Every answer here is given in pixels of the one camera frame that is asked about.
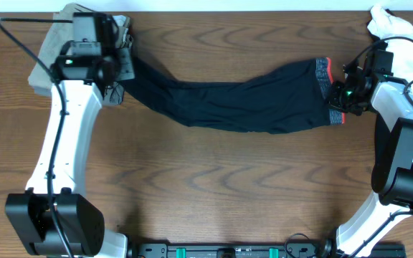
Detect white crumpled cloth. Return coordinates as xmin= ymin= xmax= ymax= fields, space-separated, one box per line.
xmin=367 ymin=4 xmax=413 ymax=94

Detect black garment under right arm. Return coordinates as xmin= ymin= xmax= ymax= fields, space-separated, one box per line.
xmin=374 ymin=115 xmax=390 ymax=163

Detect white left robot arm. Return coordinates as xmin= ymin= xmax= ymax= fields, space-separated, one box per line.
xmin=5 ymin=43 xmax=134 ymax=257

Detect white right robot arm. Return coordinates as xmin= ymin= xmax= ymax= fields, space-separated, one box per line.
xmin=320 ymin=67 xmax=413 ymax=257

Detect black leggings with red waistband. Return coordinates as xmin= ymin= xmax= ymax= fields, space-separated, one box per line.
xmin=121 ymin=57 xmax=345 ymax=134

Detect folded khaki trousers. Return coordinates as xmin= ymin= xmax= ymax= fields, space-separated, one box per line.
xmin=28 ymin=3 xmax=131 ymax=97

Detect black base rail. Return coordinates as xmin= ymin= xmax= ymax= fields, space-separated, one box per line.
xmin=127 ymin=242 xmax=325 ymax=258

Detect folded grey trousers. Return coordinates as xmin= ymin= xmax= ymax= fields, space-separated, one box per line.
xmin=30 ymin=35 xmax=136 ymax=107

